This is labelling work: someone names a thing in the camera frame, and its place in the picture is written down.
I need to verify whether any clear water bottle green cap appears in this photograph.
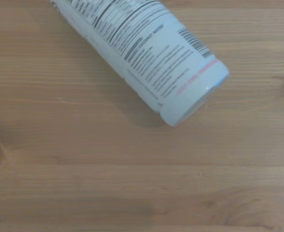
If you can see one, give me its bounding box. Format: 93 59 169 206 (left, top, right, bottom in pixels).
50 0 230 127

